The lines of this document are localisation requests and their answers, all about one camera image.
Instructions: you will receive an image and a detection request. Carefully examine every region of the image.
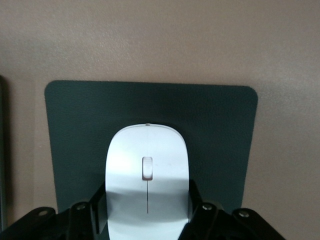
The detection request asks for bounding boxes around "silver laptop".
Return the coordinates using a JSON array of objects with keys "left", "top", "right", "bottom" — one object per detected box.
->
[{"left": 0, "top": 74, "right": 13, "bottom": 221}]

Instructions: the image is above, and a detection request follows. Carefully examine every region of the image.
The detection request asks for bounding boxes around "black mouse pad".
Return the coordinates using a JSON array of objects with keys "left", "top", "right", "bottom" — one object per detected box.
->
[{"left": 44, "top": 79, "right": 259, "bottom": 216}]

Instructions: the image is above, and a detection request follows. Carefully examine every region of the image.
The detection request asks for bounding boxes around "brown table cover sheet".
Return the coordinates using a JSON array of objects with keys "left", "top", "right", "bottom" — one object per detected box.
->
[{"left": 0, "top": 0, "right": 320, "bottom": 237}]

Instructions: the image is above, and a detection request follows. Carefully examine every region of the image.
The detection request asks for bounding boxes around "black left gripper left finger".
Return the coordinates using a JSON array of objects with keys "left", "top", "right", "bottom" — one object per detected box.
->
[{"left": 0, "top": 180, "right": 109, "bottom": 240}]

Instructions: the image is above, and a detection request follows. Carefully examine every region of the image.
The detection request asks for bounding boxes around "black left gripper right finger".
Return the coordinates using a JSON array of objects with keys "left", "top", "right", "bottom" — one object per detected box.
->
[{"left": 182, "top": 179, "right": 286, "bottom": 240}]

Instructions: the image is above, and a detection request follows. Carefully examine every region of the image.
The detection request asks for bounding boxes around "white computer mouse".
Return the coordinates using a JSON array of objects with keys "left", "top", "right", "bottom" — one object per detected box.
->
[{"left": 104, "top": 122, "right": 189, "bottom": 240}]

